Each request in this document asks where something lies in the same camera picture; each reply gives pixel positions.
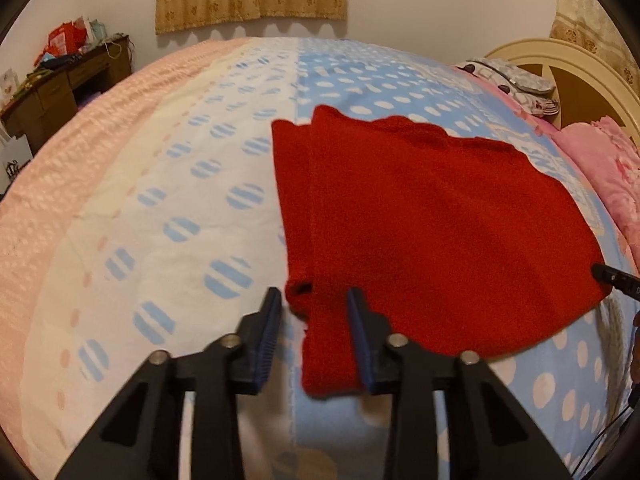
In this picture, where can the pile of desk clutter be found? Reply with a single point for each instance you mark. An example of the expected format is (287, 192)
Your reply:
(92, 35)

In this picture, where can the white wall socket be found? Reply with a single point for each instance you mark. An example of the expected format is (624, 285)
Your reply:
(8, 84)

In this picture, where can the brown wooden desk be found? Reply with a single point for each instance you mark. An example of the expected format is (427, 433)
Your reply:
(55, 95)

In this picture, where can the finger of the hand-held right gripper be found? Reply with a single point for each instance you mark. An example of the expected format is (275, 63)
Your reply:
(617, 280)

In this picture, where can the grey fuzzy cloth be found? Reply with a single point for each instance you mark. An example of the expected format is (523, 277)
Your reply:
(612, 335)

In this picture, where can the red gift box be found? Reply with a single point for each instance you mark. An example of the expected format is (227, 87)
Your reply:
(64, 40)

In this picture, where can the grey patterned pillow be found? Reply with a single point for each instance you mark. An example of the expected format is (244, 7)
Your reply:
(520, 77)

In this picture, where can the long beige patterned curtain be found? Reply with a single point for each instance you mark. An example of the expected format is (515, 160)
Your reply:
(590, 15)

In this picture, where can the white shopping bag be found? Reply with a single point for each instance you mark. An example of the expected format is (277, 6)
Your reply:
(14, 165)

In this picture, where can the cream wooden headboard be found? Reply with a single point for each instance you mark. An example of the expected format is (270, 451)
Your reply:
(575, 60)

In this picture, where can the pink quilted bed cover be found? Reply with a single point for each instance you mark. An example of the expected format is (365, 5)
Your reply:
(60, 185)

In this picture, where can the floral patterned pillow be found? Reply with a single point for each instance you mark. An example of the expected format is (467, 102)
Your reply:
(542, 106)

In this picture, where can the red knitted sweater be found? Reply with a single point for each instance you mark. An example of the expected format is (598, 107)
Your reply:
(425, 235)

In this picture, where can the pink floral quilt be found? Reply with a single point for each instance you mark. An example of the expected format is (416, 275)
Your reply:
(605, 160)

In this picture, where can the blue white printed bedsheet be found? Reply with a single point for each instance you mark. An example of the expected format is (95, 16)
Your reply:
(200, 170)

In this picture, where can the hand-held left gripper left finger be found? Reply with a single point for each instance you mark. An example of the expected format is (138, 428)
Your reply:
(267, 341)

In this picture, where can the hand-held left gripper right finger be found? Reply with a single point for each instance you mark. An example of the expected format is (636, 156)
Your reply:
(361, 346)

